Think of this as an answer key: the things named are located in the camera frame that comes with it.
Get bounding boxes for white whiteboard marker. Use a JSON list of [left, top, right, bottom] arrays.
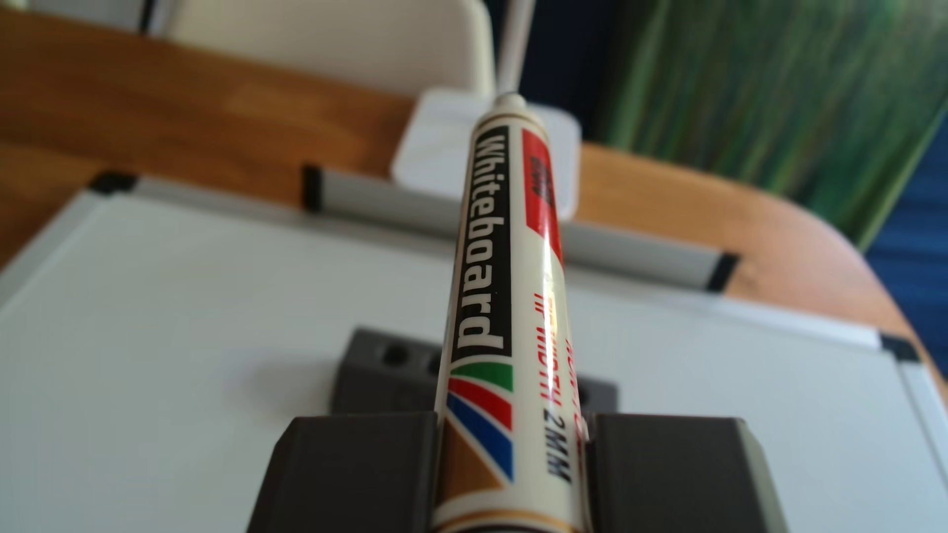
[[432, 92, 591, 533]]

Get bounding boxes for grey marker holder block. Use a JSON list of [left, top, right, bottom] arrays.
[[331, 328, 619, 416]]

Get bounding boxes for silver whiteboard pen tray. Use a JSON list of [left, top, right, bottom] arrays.
[[302, 164, 742, 293]]

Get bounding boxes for white stand with pole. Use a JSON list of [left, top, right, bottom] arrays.
[[391, 0, 582, 222]]

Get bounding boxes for green plant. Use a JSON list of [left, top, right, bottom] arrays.
[[592, 0, 948, 253]]

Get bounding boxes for cream chair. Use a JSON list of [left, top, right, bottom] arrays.
[[144, 0, 497, 101]]

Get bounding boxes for whiteboard with silver frame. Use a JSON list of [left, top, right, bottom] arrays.
[[0, 174, 948, 533]]

